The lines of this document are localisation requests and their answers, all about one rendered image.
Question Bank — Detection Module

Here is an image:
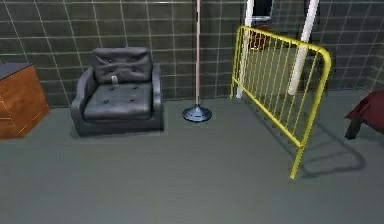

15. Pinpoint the brown wooden cabinet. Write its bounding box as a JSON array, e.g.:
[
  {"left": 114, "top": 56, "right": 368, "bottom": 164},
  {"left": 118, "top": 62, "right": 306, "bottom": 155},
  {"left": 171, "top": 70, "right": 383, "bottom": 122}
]
[{"left": 0, "top": 62, "right": 51, "bottom": 141}]

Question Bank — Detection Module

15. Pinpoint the dark grey armchair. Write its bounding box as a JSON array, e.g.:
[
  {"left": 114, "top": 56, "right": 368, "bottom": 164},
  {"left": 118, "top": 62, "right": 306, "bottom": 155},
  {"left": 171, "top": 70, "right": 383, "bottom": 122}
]
[{"left": 70, "top": 46, "right": 165, "bottom": 137}]

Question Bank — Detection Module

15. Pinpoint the floor lamp with round base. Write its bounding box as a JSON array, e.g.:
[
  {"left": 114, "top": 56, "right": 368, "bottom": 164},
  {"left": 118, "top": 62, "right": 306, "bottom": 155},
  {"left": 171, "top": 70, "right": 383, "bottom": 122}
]
[{"left": 181, "top": 0, "right": 213, "bottom": 123}]

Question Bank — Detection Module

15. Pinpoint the white easel frame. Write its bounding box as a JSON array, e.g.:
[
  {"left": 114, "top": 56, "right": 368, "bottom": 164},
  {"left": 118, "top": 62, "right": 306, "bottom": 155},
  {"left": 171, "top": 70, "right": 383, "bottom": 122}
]
[{"left": 235, "top": 0, "right": 320, "bottom": 100}]

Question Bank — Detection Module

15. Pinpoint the yellow metal barrier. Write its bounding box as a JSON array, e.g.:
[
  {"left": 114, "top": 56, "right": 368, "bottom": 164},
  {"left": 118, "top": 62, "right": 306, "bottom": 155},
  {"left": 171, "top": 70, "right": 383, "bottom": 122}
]
[{"left": 229, "top": 25, "right": 333, "bottom": 180}]

